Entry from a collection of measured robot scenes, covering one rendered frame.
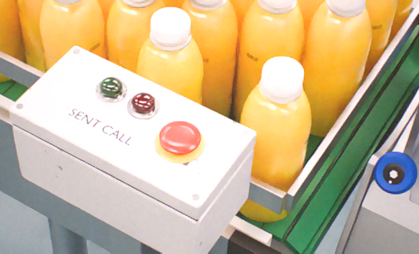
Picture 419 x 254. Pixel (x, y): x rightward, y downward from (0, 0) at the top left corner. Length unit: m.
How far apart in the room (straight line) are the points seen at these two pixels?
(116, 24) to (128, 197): 0.23
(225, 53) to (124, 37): 0.11
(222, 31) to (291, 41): 0.07
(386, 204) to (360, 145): 0.11
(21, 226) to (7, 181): 0.90
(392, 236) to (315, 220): 0.09
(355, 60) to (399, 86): 0.18
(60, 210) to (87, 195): 0.32
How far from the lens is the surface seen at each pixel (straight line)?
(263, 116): 0.86
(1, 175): 1.19
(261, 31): 0.95
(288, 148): 0.88
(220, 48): 0.95
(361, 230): 1.02
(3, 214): 2.11
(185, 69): 0.90
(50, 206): 1.16
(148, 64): 0.90
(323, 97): 1.01
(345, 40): 0.95
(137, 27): 0.94
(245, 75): 1.00
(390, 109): 1.12
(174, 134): 0.77
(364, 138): 1.08
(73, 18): 0.95
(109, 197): 0.81
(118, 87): 0.81
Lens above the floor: 1.70
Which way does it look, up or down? 49 degrees down
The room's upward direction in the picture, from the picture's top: 4 degrees clockwise
